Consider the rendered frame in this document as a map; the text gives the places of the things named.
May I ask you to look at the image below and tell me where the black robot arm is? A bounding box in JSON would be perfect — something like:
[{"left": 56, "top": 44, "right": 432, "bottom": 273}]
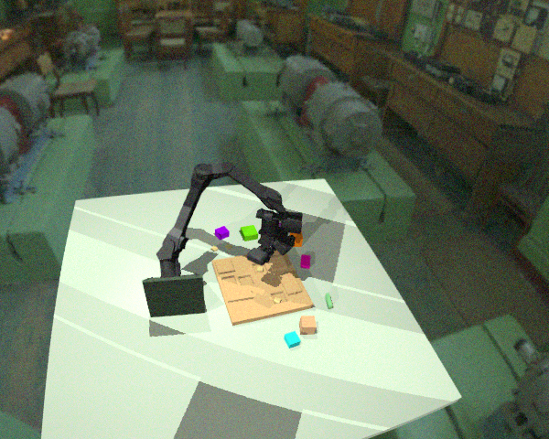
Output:
[{"left": 156, "top": 162, "right": 303, "bottom": 278}]

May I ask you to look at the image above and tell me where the teal cube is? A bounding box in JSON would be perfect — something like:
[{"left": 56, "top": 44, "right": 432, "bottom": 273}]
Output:
[{"left": 284, "top": 331, "right": 301, "bottom": 348}]

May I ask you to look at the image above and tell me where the magenta rectangular block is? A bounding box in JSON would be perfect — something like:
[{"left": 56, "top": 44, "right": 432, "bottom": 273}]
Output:
[{"left": 301, "top": 255, "right": 310, "bottom": 269}]

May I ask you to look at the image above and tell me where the orange block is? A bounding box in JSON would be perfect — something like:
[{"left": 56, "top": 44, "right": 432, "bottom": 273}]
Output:
[{"left": 290, "top": 231, "right": 303, "bottom": 247}]

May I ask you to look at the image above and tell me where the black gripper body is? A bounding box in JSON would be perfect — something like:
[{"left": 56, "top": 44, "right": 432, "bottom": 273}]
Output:
[{"left": 247, "top": 227, "right": 284, "bottom": 266}]

